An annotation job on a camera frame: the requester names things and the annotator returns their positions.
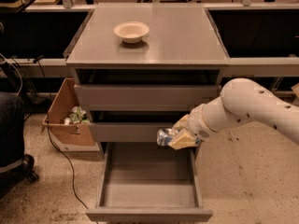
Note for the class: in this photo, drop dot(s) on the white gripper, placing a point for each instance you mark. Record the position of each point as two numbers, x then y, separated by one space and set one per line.
196 124

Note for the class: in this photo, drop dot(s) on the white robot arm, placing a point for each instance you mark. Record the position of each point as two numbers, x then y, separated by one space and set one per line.
241 101

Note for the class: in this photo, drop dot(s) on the grey drawer cabinet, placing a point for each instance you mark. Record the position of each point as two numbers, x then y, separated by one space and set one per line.
180 36

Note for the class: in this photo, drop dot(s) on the grey bottom drawer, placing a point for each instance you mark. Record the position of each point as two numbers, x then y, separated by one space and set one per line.
142 182

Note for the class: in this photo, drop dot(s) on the grey drawer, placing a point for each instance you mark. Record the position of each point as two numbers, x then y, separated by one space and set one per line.
131 126
145 89
142 182

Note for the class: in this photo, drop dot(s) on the grey middle drawer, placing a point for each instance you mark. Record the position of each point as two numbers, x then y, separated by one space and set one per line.
131 126

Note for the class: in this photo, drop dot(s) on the grey top drawer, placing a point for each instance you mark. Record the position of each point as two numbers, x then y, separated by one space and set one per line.
145 89

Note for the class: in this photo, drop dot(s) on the crumpled green white trash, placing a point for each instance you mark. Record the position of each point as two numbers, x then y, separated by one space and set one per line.
77 116

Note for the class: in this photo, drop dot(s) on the white paper bowl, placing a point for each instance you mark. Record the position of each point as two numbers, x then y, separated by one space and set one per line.
131 32

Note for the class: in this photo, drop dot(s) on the brown cardboard box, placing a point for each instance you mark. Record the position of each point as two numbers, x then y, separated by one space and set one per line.
68 137

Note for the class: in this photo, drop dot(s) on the person leg dark trousers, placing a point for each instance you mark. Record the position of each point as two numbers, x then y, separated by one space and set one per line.
11 131

